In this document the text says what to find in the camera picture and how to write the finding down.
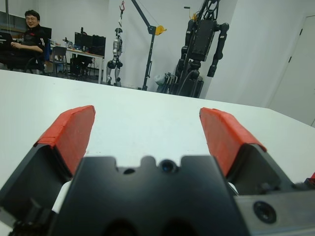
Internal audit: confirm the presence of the black computer tower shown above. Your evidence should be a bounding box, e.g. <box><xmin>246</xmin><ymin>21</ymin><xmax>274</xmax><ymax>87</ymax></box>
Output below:
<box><xmin>69</xmin><ymin>57</ymin><xmax>82</xmax><ymax>76</ymax></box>

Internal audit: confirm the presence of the large black humanoid robot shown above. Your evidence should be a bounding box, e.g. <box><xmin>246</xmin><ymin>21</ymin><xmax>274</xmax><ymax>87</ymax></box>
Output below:
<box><xmin>175</xmin><ymin>0</ymin><xmax>230</xmax><ymax>98</ymax></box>

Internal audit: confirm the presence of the small silver humanoid robot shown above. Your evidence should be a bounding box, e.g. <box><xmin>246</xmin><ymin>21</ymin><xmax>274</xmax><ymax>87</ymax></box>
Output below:
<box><xmin>106</xmin><ymin>27</ymin><xmax>124</xmax><ymax>87</ymax></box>

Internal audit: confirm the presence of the white door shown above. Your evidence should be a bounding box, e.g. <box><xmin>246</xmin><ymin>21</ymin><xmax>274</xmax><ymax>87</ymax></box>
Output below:
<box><xmin>267</xmin><ymin>14</ymin><xmax>315</xmax><ymax>126</ymax></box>

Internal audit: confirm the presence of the black computer monitor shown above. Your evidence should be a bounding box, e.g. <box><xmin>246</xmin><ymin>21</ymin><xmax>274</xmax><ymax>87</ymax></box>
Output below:
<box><xmin>40</xmin><ymin>26</ymin><xmax>53</xmax><ymax>40</ymax></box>
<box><xmin>92</xmin><ymin>34</ymin><xmax>107</xmax><ymax>56</ymax></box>
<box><xmin>74</xmin><ymin>31</ymin><xmax>94</xmax><ymax>53</ymax></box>

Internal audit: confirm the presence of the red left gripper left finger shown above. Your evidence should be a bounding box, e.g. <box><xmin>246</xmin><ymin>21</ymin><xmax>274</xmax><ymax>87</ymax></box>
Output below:
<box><xmin>0</xmin><ymin>105</ymin><xmax>96</xmax><ymax>223</ymax></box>

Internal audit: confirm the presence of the red hook strap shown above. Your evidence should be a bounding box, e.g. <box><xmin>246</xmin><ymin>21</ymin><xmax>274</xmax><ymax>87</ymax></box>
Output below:
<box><xmin>118</xmin><ymin>0</ymin><xmax>126</xmax><ymax>27</ymax></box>

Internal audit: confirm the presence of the black gantry crane yellow winch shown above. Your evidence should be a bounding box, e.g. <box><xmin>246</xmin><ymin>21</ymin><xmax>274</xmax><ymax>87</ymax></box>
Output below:
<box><xmin>129</xmin><ymin>0</ymin><xmax>168</xmax><ymax>92</ymax></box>

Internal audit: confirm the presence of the grey chair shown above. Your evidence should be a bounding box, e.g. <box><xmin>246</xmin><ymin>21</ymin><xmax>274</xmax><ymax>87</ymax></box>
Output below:
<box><xmin>52</xmin><ymin>46</ymin><xmax>68</xmax><ymax>75</ymax></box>

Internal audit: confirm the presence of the white desk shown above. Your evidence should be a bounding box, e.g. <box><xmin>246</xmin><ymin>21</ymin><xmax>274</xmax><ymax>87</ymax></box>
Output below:
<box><xmin>49</xmin><ymin>46</ymin><xmax>105</xmax><ymax>85</ymax></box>

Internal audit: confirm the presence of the pale green bag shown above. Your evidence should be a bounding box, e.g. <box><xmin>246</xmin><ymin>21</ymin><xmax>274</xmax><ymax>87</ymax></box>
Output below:
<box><xmin>154</xmin><ymin>73</ymin><xmax>165</xmax><ymax>87</ymax></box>

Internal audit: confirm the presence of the person in black jacket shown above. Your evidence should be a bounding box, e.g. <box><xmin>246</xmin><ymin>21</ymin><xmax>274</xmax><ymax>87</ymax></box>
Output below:
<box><xmin>0</xmin><ymin>9</ymin><xmax>48</xmax><ymax>72</ymax></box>

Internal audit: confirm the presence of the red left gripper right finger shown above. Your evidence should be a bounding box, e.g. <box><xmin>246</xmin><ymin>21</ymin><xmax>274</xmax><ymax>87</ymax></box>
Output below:
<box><xmin>198</xmin><ymin>107</ymin><xmax>295</xmax><ymax>197</ymax></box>

